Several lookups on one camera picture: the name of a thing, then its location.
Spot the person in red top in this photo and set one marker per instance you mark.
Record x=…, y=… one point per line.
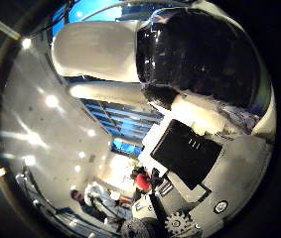
x=143, y=181

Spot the seated person in dark clothes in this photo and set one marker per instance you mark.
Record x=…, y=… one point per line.
x=83, y=205

